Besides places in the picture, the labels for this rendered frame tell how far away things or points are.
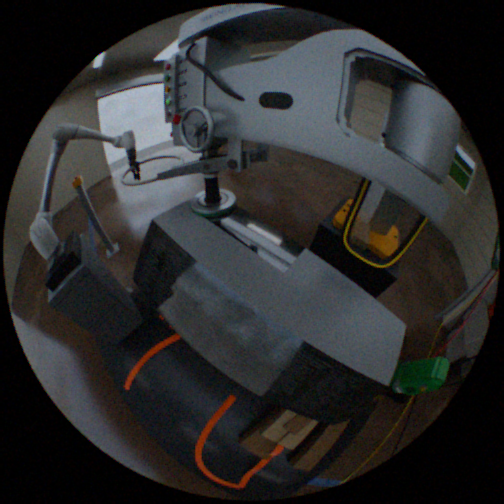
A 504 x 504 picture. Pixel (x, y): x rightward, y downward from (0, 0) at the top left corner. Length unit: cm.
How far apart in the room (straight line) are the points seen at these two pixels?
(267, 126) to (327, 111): 14
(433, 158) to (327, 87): 24
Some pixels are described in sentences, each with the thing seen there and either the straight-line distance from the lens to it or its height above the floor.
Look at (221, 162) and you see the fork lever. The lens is 58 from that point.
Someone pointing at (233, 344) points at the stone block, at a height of 76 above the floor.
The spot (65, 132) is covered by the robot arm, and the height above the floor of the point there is 149.
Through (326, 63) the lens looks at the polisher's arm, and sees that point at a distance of 40.
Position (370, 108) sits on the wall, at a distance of 653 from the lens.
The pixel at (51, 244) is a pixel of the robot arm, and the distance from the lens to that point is 113.
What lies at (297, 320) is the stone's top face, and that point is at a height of 87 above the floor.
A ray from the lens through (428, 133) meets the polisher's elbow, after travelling 39.
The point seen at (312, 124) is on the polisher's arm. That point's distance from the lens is 37.
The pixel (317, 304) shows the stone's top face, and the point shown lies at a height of 87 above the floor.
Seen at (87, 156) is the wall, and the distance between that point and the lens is 690.
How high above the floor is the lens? 128
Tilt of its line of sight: 48 degrees down
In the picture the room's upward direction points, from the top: 5 degrees clockwise
